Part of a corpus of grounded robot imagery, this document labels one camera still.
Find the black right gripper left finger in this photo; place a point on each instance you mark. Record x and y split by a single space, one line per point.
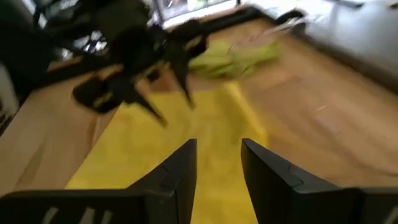
168 186

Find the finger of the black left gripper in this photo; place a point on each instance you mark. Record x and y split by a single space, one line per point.
140 99
182 74

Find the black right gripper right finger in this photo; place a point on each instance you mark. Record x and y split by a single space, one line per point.
273 186

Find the lime yellow-green microfiber towel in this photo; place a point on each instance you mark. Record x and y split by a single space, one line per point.
217 62

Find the yellow microfiber towel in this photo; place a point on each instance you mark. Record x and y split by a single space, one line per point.
140 146

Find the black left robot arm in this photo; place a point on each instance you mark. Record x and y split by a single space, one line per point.
31 46

